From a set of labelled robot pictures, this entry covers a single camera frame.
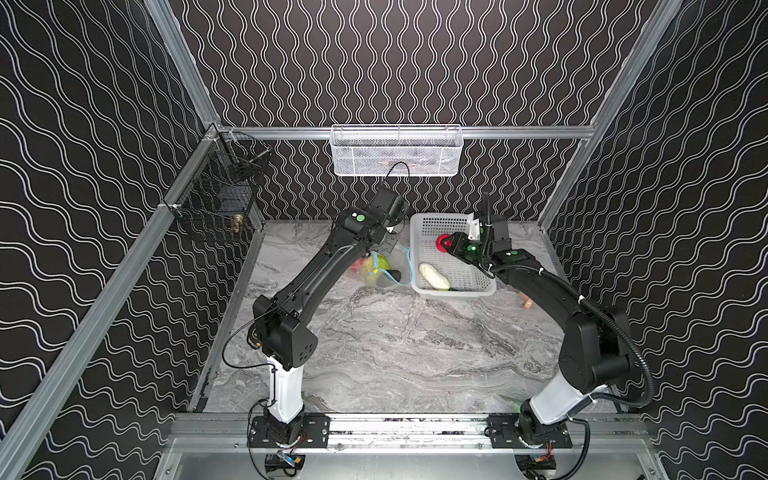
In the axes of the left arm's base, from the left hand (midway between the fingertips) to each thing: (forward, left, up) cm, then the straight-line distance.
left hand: (388, 237), depth 80 cm
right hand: (+6, -17, -8) cm, 20 cm away
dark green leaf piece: (+1, -21, -26) cm, 33 cm away
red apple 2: (+2, +12, -16) cm, 20 cm away
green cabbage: (+5, +5, -18) cm, 19 cm away
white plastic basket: (+6, -26, -27) cm, 38 cm away
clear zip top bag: (+2, -3, -17) cm, 18 cm away
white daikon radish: (+3, -15, -24) cm, 28 cm away
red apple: (+5, -15, -7) cm, 17 cm away
